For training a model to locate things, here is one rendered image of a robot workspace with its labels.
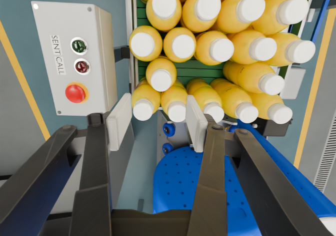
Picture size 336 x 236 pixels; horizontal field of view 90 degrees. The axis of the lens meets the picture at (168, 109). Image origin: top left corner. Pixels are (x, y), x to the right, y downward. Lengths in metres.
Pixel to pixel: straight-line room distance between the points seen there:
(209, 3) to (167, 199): 0.38
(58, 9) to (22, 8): 1.39
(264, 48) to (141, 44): 0.22
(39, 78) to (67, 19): 1.44
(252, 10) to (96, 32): 0.26
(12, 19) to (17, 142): 1.10
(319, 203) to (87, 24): 0.94
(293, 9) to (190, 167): 0.39
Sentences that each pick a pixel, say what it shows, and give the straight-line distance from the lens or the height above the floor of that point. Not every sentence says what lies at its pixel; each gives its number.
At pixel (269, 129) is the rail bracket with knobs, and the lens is 0.57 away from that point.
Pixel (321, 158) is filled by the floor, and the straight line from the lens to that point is 2.48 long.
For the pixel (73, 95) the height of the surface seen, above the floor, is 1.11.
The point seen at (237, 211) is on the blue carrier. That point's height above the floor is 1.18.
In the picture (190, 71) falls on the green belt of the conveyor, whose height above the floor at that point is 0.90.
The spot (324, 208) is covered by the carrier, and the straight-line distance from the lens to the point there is 0.93.
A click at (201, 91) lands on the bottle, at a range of 0.40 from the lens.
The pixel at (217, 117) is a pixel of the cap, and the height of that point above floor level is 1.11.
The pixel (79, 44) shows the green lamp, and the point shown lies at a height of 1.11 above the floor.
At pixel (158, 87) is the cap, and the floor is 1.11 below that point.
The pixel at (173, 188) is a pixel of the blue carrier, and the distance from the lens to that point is 0.43.
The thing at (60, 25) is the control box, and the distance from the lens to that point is 0.36.
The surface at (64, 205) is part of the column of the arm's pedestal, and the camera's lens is 0.90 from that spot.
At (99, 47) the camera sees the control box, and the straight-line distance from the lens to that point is 0.34.
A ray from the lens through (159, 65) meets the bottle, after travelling 0.35.
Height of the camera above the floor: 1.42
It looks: 67 degrees down
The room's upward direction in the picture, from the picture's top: 176 degrees clockwise
